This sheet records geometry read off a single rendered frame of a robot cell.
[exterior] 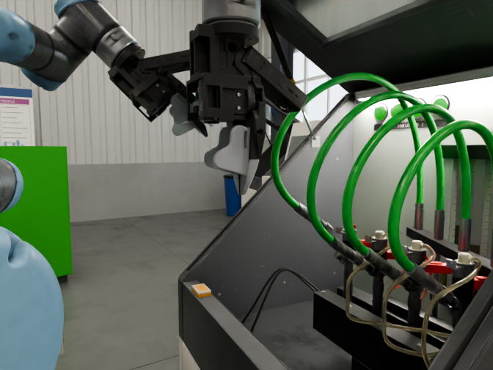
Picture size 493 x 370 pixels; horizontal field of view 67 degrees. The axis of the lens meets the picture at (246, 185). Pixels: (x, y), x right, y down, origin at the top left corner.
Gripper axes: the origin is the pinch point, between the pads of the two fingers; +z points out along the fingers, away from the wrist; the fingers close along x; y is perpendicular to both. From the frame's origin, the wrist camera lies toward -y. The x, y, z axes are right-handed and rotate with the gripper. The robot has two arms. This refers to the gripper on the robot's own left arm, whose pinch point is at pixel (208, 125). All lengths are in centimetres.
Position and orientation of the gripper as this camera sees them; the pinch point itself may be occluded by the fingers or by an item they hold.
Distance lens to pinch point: 75.5
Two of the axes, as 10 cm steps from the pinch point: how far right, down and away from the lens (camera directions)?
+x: 2.4, -1.3, -9.6
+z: 7.1, 7.0, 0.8
